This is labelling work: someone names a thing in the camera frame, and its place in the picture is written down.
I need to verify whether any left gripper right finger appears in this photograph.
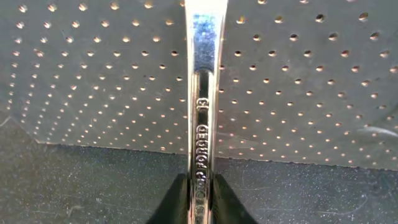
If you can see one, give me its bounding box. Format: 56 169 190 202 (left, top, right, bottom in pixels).
211 173 259 224

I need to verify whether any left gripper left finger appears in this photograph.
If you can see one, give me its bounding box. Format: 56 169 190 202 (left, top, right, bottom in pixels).
146 173 190 224

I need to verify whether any wrench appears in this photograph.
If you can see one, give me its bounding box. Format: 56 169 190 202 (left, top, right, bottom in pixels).
183 0 229 224

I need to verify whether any black pegboard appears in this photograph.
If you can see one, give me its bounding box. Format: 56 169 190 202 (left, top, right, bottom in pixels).
0 0 398 171

